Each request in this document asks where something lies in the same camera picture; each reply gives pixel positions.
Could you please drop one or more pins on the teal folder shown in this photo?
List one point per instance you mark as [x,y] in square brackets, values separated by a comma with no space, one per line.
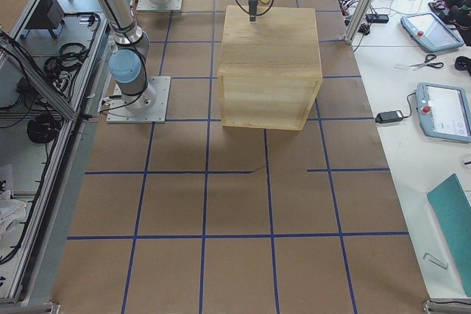
[452,210]

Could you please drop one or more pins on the black handled scissors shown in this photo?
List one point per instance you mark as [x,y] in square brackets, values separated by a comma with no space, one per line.
[429,61]

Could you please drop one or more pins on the aluminium frame post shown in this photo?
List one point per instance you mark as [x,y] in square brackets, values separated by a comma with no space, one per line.
[362,1]

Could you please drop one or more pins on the black power adapter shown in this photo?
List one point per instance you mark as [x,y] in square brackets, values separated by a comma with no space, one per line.
[389,117]

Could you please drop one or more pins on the small black device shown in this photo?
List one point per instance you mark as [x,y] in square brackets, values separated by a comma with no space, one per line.
[377,18]

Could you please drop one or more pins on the aluminium frame rail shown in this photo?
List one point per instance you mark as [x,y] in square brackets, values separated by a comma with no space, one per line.
[36,78]

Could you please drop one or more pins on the far teach pendant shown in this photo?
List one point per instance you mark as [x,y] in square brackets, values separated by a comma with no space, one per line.
[430,32]

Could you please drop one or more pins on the near teach pendant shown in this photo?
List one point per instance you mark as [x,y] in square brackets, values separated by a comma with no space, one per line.
[443,112]

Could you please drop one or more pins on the black control box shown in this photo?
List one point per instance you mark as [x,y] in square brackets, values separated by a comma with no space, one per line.
[48,15]

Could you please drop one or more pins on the teach pendant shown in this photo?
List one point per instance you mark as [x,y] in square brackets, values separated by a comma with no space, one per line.
[443,112]
[430,32]

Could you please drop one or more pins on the wooden drawer cabinet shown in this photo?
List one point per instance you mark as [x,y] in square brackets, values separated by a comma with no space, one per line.
[270,70]

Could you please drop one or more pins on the metal allen key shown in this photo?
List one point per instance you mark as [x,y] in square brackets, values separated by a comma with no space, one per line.
[436,261]

